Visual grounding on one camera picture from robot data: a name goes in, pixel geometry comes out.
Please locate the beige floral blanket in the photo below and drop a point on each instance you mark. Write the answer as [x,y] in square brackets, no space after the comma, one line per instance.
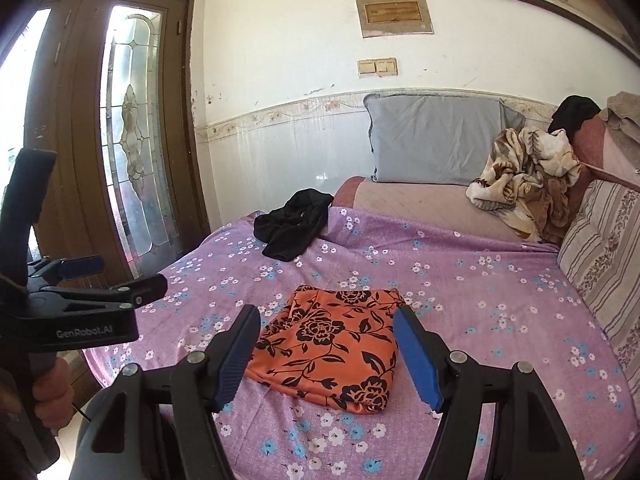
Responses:
[520,185]

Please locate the pink sofa backrest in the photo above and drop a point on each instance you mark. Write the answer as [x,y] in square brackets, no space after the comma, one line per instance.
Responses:
[595,145]

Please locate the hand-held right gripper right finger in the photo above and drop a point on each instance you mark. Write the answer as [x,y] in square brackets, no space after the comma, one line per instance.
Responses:
[417,360]

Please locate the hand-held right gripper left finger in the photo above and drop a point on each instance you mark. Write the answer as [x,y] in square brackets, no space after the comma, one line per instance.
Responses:
[239,355]

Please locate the framed wall plaque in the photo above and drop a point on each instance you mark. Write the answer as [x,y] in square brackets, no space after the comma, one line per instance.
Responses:
[395,12]

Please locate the grey pillow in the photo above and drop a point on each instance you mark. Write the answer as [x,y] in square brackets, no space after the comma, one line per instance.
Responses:
[430,140]

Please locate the beige wall switch plate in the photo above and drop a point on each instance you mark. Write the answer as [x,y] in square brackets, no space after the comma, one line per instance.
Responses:
[377,66]

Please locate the beige towel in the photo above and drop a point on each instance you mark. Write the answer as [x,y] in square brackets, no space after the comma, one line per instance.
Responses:
[625,110]

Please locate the person's left hand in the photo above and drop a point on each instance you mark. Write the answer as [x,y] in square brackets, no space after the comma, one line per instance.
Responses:
[55,390]

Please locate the black garment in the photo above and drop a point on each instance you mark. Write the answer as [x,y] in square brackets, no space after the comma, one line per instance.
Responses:
[575,112]

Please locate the striped floral cushion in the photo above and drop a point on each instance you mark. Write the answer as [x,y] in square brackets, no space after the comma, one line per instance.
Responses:
[605,270]

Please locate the purple floral bed sheet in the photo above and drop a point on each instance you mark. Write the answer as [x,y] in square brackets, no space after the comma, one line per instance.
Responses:
[475,310]

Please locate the wooden door with patterned glass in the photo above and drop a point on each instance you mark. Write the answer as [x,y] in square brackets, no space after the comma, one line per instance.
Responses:
[82,110]

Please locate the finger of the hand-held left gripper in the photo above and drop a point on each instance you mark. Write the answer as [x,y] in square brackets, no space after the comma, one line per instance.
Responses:
[82,267]
[140,290]

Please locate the orange black floral cloth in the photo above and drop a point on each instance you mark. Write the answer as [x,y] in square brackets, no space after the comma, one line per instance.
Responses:
[325,350]

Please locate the pink brown mattress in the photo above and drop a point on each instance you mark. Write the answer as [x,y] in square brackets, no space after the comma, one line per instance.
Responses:
[415,200]

